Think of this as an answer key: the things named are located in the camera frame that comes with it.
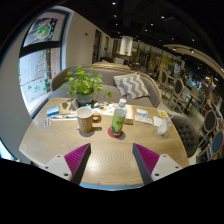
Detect printed white paper sheet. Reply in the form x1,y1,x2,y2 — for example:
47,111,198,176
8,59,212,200
92,100,118,117

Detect brown cardboard sheet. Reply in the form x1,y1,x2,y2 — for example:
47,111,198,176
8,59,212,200
58,99,80,115

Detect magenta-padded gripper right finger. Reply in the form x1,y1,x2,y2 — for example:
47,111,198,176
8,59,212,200
132,143,183,186

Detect white tube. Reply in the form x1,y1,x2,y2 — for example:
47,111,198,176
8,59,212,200
50,113,78,120

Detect grey white chevron cushion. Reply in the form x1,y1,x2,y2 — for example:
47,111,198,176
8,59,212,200
113,73,150,100

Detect blister pill pack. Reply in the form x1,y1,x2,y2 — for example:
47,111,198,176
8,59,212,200
43,117,53,128

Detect flat round red coaster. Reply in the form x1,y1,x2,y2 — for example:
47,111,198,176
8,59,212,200
107,125,127,140

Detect window with painted decorations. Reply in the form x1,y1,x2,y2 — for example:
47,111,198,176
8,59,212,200
18,11,70,116

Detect small white blue box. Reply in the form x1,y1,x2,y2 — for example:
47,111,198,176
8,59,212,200
135,108,149,118

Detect yellow card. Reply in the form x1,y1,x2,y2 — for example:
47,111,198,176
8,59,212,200
157,109,169,118

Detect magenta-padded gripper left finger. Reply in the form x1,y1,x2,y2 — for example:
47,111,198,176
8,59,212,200
41,143,92,186

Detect green potted plant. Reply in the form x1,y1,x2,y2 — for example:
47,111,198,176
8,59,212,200
60,65,113,108

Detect white sachet strip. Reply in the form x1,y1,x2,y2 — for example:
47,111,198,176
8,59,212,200
134,114,154,126

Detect white orange flat box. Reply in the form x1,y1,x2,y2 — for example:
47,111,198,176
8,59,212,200
123,104,136,125

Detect white paper napkin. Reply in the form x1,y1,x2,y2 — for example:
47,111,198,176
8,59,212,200
152,115,164,128

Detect tan ceramic mug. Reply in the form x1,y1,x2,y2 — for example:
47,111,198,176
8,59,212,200
76,106,103,134

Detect grey tufted armchair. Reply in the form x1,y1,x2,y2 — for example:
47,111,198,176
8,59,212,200
171,114,201,158

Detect ceiling spot lights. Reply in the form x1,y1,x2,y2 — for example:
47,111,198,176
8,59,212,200
111,1,196,53

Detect clear plastic cup with straw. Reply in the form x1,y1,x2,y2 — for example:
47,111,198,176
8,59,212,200
156,114,176,136

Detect clear green-label drink bottle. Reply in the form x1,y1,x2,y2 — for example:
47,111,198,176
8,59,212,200
110,98,128,136

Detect blue white tissue packet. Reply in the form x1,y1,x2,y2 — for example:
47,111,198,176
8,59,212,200
46,105,60,117

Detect grey curved sofa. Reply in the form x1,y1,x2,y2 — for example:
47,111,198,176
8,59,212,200
48,63,163,108

